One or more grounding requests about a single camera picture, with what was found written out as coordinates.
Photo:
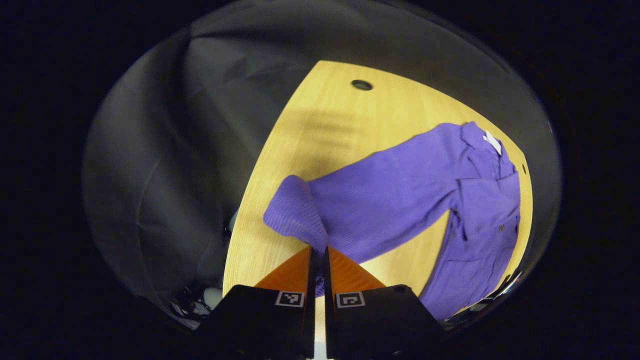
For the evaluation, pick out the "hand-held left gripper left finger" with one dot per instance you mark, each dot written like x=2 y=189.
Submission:
x=310 y=320

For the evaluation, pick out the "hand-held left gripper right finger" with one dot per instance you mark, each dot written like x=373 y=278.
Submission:
x=330 y=320

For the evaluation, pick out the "purple jacket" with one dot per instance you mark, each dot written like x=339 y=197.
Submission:
x=390 y=200

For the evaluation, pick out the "white rounded object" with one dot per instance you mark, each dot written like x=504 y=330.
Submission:
x=212 y=296

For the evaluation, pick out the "black backdrop cloth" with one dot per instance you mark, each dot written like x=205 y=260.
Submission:
x=175 y=175

